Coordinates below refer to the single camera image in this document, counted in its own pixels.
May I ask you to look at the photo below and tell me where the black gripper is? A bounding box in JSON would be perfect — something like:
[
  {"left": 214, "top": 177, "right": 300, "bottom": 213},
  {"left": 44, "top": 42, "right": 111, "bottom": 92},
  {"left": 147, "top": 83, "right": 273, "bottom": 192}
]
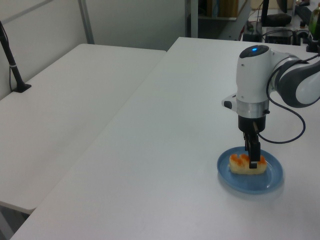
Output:
[{"left": 237, "top": 115, "right": 267, "bottom": 169}]

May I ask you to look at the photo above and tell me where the bread with orange topping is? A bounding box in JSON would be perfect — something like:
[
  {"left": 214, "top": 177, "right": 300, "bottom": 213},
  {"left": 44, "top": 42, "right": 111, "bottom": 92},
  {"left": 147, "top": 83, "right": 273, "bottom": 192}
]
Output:
[{"left": 228, "top": 153, "right": 268, "bottom": 176}]

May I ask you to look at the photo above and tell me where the blue round plate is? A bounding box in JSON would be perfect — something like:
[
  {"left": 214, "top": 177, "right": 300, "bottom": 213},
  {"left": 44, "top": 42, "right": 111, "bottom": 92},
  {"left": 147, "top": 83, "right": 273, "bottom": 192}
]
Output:
[{"left": 216, "top": 146, "right": 286, "bottom": 196}]

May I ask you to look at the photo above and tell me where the small black power box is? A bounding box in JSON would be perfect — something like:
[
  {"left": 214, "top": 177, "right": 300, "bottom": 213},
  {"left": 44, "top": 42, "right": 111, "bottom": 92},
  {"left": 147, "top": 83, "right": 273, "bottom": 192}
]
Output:
[{"left": 243, "top": 31, "right": 263, "bottom": 43}]

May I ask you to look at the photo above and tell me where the black electronic device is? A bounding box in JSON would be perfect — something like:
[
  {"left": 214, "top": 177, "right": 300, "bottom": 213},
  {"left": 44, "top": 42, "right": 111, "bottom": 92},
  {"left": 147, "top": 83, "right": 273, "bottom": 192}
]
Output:
[{"left": 264, "top": 29, "right": 294, "bottom": 46}]

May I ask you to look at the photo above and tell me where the dark padded pouch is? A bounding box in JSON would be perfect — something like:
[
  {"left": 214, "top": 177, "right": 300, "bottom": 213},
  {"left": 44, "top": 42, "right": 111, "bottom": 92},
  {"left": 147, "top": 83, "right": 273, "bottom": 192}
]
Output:
[{"left": 265, "top": 13, "right": 293, "bottom": 28}]

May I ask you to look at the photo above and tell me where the brown wooden board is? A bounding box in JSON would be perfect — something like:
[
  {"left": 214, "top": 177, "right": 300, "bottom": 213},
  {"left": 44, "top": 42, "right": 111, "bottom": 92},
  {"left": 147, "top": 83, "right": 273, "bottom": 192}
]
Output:
[{"left": 206, "top": 0, "right": 239, "bottom": 19}]

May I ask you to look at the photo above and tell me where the green bottle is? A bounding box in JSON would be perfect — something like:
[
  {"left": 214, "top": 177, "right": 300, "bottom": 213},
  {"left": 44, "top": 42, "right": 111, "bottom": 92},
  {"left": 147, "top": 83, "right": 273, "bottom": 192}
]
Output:
[{"left": 307, "top": 0, "right": 320, "bottom": 41}]

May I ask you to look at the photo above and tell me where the white laminate side table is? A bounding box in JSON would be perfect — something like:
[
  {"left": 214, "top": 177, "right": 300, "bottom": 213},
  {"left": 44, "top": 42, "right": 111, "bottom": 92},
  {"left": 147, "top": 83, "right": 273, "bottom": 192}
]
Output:
[{"left": 0, "top": 43, "right": 168, "bottom": 214}]

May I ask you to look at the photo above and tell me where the black pole with base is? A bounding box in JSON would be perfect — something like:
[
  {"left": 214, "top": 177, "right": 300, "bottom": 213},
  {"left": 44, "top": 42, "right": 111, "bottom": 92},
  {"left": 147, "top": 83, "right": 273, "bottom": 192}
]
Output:
[{"left": 0, "top": 20, "right": 33, "bottom": 94}]

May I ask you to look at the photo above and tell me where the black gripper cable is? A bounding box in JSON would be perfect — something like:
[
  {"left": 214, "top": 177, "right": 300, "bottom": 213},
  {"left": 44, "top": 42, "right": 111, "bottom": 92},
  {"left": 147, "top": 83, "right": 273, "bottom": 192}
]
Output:
[{"left": 253, "top": 51, "right": 320, "bottom": 145}]

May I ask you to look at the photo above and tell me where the black clamp mount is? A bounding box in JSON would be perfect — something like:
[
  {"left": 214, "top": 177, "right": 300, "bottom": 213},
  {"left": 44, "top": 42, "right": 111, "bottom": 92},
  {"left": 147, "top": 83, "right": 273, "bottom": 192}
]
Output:
[{"left": 305, "top": 34, "right": 320, "bottom": 54}]

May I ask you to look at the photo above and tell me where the black monitor stand post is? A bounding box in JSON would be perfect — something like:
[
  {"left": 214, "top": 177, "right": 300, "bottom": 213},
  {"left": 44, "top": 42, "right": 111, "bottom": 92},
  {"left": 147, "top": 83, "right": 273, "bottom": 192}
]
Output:
[{"left": 260, "top": 0, "right": 271, "bottom": 26}]

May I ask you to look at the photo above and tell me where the grey metal partition post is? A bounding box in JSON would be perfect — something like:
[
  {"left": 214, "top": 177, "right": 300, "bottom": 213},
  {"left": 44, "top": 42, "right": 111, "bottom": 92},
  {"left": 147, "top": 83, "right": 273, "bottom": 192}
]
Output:
[
  {"left": 186, "top": 0, "right": 200, "bottom": 39},
  {"left": 77, "top": 0, "right": 96, "bottom": 46}
]

